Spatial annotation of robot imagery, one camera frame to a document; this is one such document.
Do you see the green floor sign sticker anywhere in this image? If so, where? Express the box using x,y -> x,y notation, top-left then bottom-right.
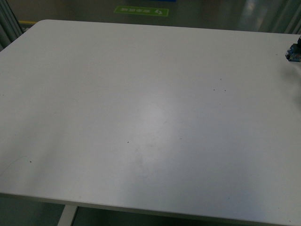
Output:
114,6 -> 169,17

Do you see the white table leg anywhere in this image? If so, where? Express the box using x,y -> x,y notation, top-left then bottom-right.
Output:
57,205 -> 78,226

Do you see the left grey curtain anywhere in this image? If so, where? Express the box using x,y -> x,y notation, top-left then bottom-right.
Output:
0,0 -> 24,51

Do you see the grey curtain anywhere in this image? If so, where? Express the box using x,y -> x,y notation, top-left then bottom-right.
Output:
0,0 -> 24,51
271,0 -> 301,34

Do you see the right grey curtain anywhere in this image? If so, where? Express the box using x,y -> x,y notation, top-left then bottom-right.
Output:
271,0 -> 301,34

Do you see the red push button switch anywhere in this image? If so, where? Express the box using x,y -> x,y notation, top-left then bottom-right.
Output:
285,37 -> 301,62

